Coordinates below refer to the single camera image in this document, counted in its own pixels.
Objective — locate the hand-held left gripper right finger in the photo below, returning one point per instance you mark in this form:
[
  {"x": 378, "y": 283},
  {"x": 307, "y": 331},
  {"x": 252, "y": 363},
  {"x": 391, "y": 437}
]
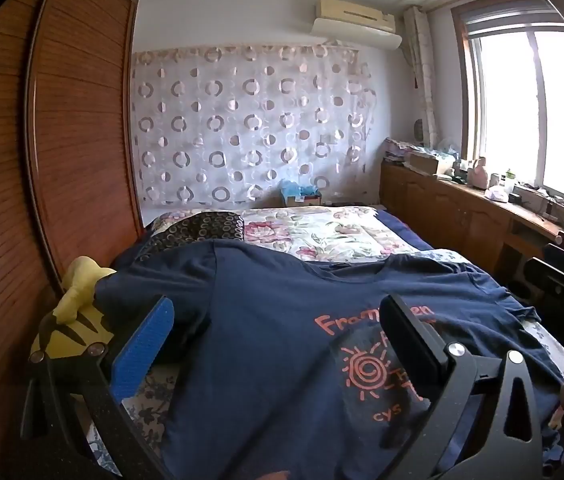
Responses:
[{"x": 412, "y": 332}]

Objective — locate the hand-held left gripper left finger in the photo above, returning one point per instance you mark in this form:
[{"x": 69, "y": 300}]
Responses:
[{"x": 144, "y": 350}]

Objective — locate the navy printed T-shirt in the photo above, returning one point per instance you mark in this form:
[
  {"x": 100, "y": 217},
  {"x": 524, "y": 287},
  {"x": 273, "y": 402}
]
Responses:
[{"x": 262, "y": 360}]

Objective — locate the blue floral bed sheet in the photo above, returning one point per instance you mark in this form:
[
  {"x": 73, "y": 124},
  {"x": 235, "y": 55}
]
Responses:
[{"x": 151, "y": 410}]

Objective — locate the yellow plush toy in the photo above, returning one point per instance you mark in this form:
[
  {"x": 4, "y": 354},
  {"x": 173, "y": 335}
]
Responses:
[{"x": 79, "y": 285}]

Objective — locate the white crumpled bag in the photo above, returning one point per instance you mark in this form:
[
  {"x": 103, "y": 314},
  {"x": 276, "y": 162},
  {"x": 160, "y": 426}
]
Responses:
[{"x": 497, "y": 195}]

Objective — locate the low wooden cabinet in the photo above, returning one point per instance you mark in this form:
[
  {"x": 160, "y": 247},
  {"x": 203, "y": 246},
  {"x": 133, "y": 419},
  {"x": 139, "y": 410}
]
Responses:
[{"x": 452, "y": 215}]

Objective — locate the dark circle-patterned cloth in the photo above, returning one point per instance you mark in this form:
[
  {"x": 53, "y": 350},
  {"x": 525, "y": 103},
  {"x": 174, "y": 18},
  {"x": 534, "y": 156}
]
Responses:
[{"x": 201, "y": 232}]

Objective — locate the pink bag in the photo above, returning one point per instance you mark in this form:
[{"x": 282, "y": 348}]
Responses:
[{"x": 477, "y": 175}]

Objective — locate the floral quilt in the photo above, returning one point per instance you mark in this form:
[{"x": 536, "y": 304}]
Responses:
[{"x": 312, "y": 232}]

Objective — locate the wood-framed window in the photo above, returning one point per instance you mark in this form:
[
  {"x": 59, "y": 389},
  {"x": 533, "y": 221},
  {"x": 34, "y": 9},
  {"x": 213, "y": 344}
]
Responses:
[{"x": 512, "y": 110}]

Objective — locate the small cardboard box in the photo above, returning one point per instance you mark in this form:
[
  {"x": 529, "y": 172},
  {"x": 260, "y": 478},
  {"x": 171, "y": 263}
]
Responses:
[{"x": 307, "y": 200}]

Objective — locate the flat cardboard box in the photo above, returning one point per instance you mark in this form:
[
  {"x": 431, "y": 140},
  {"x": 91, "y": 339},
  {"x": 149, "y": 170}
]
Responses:
[{"x": 429, "y": 164}]

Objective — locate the clear plastic bag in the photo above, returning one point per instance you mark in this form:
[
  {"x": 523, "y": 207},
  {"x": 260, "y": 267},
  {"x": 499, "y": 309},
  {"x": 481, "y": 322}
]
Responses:
[{"x": 447, "y": 149}]

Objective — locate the pile of folded fabrics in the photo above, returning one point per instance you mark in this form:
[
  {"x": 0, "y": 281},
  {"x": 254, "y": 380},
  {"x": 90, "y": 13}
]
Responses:
[{"x": 396, "y": 150}]

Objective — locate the small dark hanging object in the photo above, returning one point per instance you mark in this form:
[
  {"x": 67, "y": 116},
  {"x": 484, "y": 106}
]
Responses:
[{"x": 419, "y": 130}]

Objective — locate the wooden slatted wardrobe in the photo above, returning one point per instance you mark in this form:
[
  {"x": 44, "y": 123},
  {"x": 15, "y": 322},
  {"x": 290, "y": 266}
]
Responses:
[{"x": 76, "y": 135}]

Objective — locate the pale patterned curtain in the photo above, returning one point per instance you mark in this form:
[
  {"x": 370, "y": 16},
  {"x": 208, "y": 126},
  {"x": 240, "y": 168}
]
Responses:
[{"x": 419, "y": 70}]

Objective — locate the circle-patterned wall cloth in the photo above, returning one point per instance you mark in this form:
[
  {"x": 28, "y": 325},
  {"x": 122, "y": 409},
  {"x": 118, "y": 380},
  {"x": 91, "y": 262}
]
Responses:
[{"x": 242, "y": 125}]

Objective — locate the cream wall air conditioner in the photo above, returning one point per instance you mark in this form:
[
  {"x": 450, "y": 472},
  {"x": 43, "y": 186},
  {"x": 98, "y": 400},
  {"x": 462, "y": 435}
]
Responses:
[{"x": 352, "y": 12}]

